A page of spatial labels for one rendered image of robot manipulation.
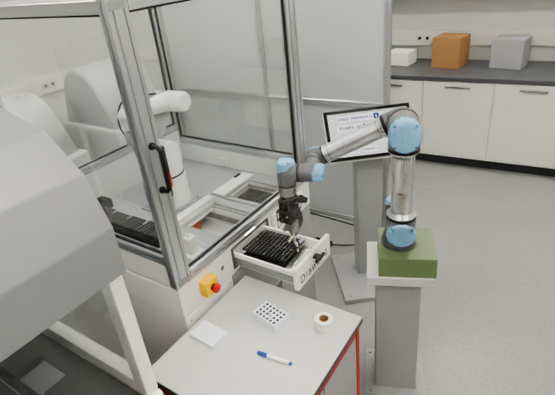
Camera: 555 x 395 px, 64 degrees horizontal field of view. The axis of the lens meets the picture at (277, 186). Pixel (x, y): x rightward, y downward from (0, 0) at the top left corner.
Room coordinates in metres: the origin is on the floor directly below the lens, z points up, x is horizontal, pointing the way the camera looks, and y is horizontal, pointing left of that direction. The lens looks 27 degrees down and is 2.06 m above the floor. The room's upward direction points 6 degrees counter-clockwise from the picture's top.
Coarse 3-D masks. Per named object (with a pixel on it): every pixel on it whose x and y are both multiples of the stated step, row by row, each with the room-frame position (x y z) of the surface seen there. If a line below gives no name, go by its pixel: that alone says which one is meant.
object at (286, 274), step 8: (256, 232) 1.81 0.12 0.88; (272, 232) 1.82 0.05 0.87; (280, 232) 1.79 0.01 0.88; (288, 232) 1.77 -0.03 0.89; (248, 240) 1.76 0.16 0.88; (312, 240) 1.69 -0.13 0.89; (240, 248) 1.71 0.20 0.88; (304, 248) 1.71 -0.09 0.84; (240, 256) 1.63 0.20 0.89; (248, 256) 1.62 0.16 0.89; (296, 256) 1.66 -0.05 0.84; (240, 264) 1.63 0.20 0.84; (248, 264) 1.61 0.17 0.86; (256, 264) 1.58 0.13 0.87; (264, 264) 1.55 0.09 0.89; (272, 264) 1.54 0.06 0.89; (264, 272) 1.55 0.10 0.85; (272, 272) 1.53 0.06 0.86; (280, 272) 1.51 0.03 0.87; (288, 272) 1.48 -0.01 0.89; (288, 280) 1.48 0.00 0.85
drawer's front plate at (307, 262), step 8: (320, 240) 1.62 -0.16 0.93; (328, 240) 1.66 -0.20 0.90; (312, 248) 1.58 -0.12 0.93; (320, 248) 1.60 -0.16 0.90; (328, 248) 1.66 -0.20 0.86; (312, 256) 1.54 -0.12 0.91; (304, 264) 1.49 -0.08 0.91; (312, 264) 1.54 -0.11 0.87; (320, 264) 1.60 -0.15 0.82; (296, 272) 1.44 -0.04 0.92; (304, 272) 1.48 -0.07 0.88; (312, 272) 1.54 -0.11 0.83; (296, 280) 1.44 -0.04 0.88; (304, 280) 1.48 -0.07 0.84; (296, 288) 1.44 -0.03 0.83
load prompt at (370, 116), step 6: (354, 114) 2.53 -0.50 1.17; (360, 114) 2.53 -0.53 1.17; (366, 114) 2.52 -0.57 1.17; (372, 114) 2.52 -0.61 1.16; (378, 114) 2.52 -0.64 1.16; (336, 120) 2.51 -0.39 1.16; (342, 120) 2.51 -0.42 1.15; (348, 120) 2.51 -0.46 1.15; (354, 120) 2.50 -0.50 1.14; (360, 120) 2.50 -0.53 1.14; (366, 120) 2.50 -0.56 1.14
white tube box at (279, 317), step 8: (264, 304) 1.41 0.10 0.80; (272, 304) 1.41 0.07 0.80; (256, 312) 1.38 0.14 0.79; (264, 312) 1.36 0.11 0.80; (272, 312) 1.36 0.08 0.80; (280, 312) 1.36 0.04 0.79; (256, 320) 1.36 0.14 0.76; (264, 320) 1.32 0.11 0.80; (272, 320) 1.32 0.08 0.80; (280, 320) 1.31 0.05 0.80; (288, 320) 1.34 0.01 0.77; (272, 328) 1.29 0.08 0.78; (280, 328) 1.30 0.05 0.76
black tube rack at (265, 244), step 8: (264, 232) 1.78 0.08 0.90; (256, 240) 1.72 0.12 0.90; (264, 240) 1.71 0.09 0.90; (272, 240) 1.71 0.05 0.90; (280, 240) 1.71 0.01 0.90; (296, 240) 1.69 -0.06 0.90; (248, 248) 1.67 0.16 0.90; (256, 248) 1.66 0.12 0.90; (264, 248) 1.66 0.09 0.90; (272, 248) 1.66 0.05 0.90; (280, 248) 1.65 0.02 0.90; (288, 248) 1.64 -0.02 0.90; (256, 256) 1.64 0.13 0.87; (264, 256) 1.60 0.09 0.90; (272, 256) 1.59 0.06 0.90; (280, 256) 1.58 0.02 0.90; (280, 264) 1.57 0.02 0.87; (288, 264) 1.57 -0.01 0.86
